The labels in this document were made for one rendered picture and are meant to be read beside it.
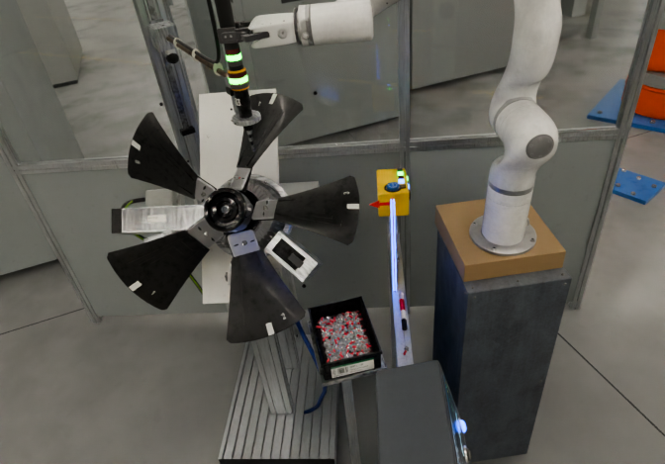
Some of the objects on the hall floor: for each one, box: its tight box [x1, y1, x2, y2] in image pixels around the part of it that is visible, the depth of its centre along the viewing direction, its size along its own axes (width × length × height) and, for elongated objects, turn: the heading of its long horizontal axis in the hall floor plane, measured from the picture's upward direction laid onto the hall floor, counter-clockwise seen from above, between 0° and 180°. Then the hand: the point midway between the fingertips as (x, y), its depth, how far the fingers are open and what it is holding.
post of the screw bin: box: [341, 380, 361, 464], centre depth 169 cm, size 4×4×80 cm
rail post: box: [388, 251, 396, 368], centre depth 203 cm, size 4×4×78 cm
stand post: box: [277, 326, 299, 371], centre depth 198 cm, size 4×9×115 cm, turn 95°
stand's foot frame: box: [218, 334, 339, 464], centre depth 217 cm, size 62×46×8 cm
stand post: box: [251, 333, 294, 417], centre depth 186 cm, size 4×9×91 cm, turn 95°
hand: (229, 33), depth 107 cm, fingers closed on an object, 4 cm apart
